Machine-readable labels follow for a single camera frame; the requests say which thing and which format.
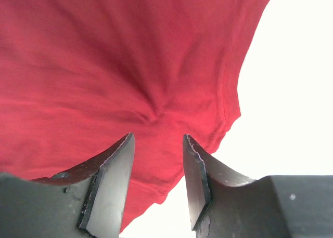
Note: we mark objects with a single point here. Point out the dark red t-shirt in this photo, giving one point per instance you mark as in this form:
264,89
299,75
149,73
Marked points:
77,75

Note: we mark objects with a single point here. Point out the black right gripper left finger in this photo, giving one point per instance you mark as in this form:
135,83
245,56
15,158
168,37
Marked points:
86,200

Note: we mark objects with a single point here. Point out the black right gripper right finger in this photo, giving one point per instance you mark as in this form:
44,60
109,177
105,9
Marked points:
225,203

